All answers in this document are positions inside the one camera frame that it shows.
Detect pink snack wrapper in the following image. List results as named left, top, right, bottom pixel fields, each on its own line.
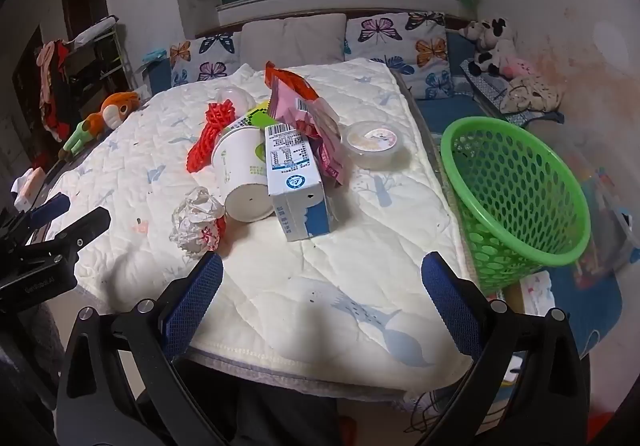
left=269, top=93, right=316, bottom=134

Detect black white cow plush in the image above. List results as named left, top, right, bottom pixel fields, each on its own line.
left=459, top=17, right=518, bottom=77

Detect clear plastic dome lid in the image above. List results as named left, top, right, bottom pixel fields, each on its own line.
left=214, top=87, right=257, bottom=114

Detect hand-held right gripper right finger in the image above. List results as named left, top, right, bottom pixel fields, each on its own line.
left=415, top=251, right=593, bottom=446

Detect small butterfly print pillow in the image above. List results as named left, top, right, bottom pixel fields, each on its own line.
left=169, top=32, right=241, bottom=87

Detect clear red snack packet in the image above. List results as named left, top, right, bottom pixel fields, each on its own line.
left=300, top=98, right=347, bottom=188

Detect green patterned wrapper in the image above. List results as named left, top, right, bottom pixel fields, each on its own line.
left=242, top=101, right=275, bottom=128

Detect white printed box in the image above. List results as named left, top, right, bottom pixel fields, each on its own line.
left=505, top=271, right=557, bottom=322

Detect large butterfly print pillow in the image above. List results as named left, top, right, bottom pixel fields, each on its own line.
left=344, top=12, right=453, bottom=101

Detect round clear plastic container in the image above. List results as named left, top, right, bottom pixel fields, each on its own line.
left=341, top=120, right=407, bottom=171

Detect green plastic basket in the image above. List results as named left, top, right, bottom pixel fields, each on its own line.
left=440, top=116, right=592, bottom=297

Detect white paper cup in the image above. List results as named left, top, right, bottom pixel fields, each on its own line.
left=211, top=126, right=276, bottom=224

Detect pink plush toy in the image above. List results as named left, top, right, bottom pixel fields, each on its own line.
left=500, top=57, right=536, bottom=79

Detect crumpled white paper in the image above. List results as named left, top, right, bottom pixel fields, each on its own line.
left=169, top=186, right=227, bottom=258

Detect pink white small box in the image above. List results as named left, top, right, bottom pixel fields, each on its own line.
left=14, top=167, right=48, bottom=207

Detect blue white milk carton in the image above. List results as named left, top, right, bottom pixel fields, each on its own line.
left=264, top=122, right=332, bottom=242

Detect beige pillow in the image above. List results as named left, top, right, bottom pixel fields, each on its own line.
left=239, top=13, right=348, bottom=72

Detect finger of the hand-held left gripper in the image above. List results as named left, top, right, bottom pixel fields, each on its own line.
left=7, top=206, right=112, bottom=274
left=0, top=192, right=70, bottom=247

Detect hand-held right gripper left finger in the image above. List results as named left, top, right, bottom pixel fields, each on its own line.
left=56, top=252, right=241, bottom=446

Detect metal clothes rack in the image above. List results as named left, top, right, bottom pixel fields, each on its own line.
left=62, top=16, right=126, bottom=102

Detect white quilted blanket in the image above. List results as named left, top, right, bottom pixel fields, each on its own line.
left=42, top=57, right=476, bottom=392

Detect red hanging clothes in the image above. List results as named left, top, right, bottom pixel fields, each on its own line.
left=39, top=40, right=77, bottom=143

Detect beige spotted cloth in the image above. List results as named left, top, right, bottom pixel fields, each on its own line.
left=500, top=73, right=563, bottom=114

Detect red net bag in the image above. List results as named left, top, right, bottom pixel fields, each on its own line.
left=187, top=98, right=238, bottom=252

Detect orange plush toy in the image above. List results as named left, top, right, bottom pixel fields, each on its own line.
left=82, top=91, right=142, bottom=134

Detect black cables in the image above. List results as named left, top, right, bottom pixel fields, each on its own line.
left=409, top=390, right=452, bottom=433

